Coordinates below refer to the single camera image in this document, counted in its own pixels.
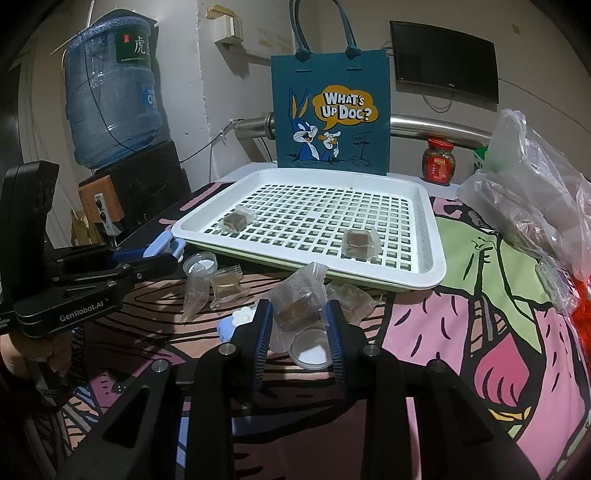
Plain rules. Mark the round clear plastic cup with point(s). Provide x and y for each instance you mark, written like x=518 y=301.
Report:
x=311 y=353

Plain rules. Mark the black wall television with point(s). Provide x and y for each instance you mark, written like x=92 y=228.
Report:
x=443 y=60

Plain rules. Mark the person's left hand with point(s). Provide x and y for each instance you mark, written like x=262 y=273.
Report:
x=55 y=362

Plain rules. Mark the clear plastic pack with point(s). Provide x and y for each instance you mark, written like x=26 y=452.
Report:
x=194 y=297

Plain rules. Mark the clear plastic bag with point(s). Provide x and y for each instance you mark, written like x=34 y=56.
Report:
x=526 y=184

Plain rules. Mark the wooden box with white socket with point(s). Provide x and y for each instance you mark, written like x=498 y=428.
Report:
x=99 y=198

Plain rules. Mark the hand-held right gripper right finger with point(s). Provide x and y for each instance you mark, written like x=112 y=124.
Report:
x=333 y=342

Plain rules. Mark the red label glass jar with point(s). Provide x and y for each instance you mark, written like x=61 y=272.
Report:
x=437 y=164

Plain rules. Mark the white wall junction box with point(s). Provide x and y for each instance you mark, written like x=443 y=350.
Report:
x=231 y=30

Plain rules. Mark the white perforated tray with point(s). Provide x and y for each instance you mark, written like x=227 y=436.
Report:
x=422 y=272

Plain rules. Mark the brown snack cube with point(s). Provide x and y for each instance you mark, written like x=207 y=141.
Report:
x=295 y=310
x=360 y=242
x=353 y=300
x=238 y=218
x=226 y=286

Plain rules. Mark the green white carton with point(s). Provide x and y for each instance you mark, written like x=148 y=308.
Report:
x=481 y=159

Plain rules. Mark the small clear plastic packs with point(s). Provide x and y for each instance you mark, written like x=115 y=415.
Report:
x=556 y=286

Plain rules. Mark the black water dispenser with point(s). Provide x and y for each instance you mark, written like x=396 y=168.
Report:
x=147 y=184

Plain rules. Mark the blue hair clip white flower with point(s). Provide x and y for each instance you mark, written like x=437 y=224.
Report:
x=238 y=321

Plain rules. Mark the blue felt rabbit tote bag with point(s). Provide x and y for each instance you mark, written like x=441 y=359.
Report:
x=351 y=74

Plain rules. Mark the blue water bottle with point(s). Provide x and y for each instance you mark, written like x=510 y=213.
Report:
x=111 y=97

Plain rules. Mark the plain blue hair clip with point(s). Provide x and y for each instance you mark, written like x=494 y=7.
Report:
x=164 y=244

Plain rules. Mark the red plastic bag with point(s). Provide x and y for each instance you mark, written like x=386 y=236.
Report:
x=582 y=318

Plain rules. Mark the cartoon printed mat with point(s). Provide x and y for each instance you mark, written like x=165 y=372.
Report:
x=461 y=323

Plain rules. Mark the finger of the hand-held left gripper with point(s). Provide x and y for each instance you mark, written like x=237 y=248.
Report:
x=131 y=254
x=152 y=266

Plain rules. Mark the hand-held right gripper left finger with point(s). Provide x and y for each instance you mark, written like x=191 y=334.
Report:
x=262 y=342

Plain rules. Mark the metal rail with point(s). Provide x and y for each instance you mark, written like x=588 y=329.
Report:
x=254 y=127

